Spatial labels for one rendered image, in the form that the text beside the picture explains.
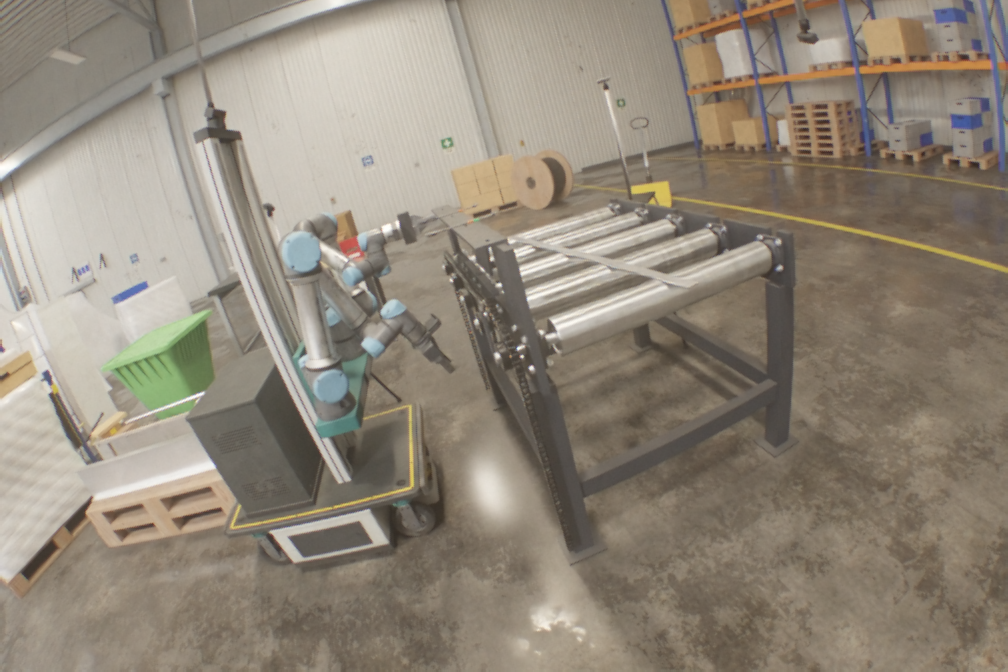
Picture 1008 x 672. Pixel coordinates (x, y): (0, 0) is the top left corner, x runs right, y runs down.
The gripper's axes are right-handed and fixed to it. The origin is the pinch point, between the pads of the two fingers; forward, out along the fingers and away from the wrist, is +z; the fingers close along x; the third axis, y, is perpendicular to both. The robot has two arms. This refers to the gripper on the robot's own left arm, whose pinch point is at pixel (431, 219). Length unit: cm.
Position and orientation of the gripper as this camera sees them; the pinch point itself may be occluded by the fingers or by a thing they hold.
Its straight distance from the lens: 193.4
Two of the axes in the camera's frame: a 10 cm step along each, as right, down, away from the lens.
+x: 2.5, 9.1, 3.2
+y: -2.5, -2.6, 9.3
